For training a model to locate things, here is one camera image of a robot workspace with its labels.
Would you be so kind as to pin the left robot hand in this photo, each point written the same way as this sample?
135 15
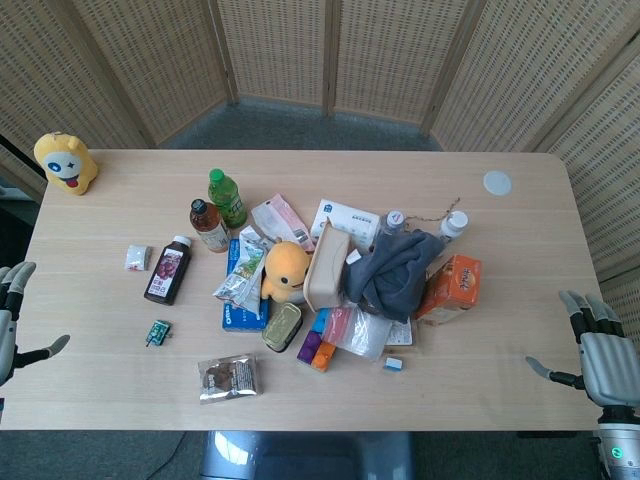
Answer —
10 330

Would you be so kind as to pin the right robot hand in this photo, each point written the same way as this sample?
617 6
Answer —
607 365

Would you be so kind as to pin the small green circuit item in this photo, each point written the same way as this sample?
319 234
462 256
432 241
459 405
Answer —
159 333

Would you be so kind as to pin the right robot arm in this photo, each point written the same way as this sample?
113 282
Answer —
620 450

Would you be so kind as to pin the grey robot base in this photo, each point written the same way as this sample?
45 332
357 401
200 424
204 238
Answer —
310 457

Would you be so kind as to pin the small white sachet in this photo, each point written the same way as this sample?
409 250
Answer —
137 257

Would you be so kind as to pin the dark grape juice bottle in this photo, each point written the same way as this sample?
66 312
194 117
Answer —
167 272

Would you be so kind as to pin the orange carton box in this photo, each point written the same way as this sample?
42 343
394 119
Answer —
455 287

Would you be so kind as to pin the yellow plush toy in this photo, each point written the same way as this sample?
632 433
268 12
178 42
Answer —
65 162

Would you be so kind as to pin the white pill bottle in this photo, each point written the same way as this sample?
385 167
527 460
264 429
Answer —
455 222

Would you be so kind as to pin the brown white booklet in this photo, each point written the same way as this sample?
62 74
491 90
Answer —
401 332

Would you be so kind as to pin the white round table cap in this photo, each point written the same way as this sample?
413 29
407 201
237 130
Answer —
497 182

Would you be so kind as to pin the blue white eraser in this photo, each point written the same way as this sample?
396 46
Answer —
394 364

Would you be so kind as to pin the clear brown snack packet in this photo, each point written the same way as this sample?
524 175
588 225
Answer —
230 377

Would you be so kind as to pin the brown tea bottle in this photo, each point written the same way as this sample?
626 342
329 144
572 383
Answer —
210 225

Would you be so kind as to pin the blue cookie box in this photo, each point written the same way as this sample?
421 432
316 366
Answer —
240 322

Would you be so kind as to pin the grey cloth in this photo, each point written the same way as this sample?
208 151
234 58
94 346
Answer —
395 270

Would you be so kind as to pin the green white snack bag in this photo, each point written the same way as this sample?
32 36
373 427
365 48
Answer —
245 270

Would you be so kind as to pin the clear zip bag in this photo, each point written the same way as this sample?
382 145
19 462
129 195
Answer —
362 332

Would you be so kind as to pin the green drink bottle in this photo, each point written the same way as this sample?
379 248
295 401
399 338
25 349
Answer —
227 197

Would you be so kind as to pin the clear water bottle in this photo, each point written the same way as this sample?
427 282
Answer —
393 220

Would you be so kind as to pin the gold tin can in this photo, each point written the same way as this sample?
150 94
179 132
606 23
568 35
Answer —
282 327

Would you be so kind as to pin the small white card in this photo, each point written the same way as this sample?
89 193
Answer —
353 257

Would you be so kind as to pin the orange dinosaur plush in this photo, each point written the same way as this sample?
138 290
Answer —
285 267

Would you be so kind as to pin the orange toy block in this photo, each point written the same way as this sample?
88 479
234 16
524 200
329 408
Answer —
325 357

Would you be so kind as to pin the blue toy block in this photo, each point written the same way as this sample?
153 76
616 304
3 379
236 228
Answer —
321 320

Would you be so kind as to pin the pink white packet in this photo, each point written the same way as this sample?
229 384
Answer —
280 217

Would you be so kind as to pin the beige tissue box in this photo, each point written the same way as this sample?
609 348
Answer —
327 265

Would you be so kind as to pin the purple toy block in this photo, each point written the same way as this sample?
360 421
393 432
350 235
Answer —
310 347

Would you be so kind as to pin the white tissue pack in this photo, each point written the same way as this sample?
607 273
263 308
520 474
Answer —
347 217

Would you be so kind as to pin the woven folding screen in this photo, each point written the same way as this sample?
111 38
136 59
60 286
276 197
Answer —
280 45

